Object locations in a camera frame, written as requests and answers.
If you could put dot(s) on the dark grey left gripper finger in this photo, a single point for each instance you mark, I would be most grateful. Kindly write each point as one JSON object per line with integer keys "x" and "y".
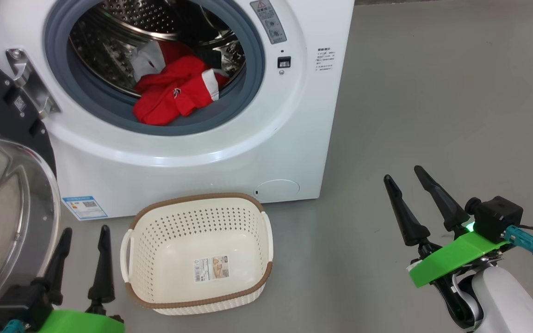
{"x": 104, "y": 268}
{"x": 60, "y": 259}

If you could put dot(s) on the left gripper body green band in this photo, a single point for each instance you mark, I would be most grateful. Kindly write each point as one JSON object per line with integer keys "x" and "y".
{"x": 81, "y": 323}

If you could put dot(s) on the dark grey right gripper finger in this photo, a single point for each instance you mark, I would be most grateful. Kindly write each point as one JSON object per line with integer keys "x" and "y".
{"x": 407, "y": 217}
{"x": 444, "y": 203}

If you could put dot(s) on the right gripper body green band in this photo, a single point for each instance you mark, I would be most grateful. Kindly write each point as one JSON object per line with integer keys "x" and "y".
{"x": 451, "y": 259}

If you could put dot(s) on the red and white jersey clothes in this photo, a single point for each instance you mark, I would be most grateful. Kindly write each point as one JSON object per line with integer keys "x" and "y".
{"x": 164, "y": 101}

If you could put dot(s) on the cream laundry basket brown rim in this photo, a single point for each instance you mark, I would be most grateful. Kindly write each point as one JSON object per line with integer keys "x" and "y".
{"x": 178, "y": 231}

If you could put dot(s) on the paper basket label sticker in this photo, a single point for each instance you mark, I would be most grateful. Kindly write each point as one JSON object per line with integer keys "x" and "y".
{"x": 211, "y": 268}

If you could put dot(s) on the white front-load washing machine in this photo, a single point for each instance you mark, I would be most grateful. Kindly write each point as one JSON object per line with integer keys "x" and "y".
{"x": 201, "y": 152}

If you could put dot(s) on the grey rubber door gasket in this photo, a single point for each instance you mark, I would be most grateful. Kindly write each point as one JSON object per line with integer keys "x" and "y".
{"x": 109, "y": 111}

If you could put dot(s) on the metal door hinge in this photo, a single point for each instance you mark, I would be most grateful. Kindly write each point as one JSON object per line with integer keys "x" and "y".
{"x": 35, "y": 88}

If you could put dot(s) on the black door lock slot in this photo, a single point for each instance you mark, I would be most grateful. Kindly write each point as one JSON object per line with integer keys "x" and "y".
{"x": 284, "y": 62}

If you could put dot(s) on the blue energy label sticker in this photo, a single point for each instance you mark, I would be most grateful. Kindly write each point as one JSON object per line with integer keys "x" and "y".
{"x": 84, "y": 208}

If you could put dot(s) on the round white filter cover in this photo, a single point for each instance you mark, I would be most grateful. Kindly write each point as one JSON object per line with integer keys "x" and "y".
{"x": 276, "y": 190}

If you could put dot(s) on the perforated steel washer drum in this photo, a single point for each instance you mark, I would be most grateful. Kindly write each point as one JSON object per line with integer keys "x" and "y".
{"x": 104, "y": 51}

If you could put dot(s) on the grey warning sticker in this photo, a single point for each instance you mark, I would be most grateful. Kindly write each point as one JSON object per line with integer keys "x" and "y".
{"x": 269, "y": 21}

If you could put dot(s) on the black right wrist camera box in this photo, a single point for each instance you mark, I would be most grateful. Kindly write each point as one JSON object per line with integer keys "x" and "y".
{"x": 498, "y": 217}

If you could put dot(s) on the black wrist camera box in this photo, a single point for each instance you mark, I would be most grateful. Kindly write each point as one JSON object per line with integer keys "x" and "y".
{"x": 498, "y": 217}
{"x": 23, "y": 303}

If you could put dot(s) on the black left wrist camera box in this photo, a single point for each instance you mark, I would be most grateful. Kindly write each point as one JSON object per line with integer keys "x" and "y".
{"x": 23, "y": 303}

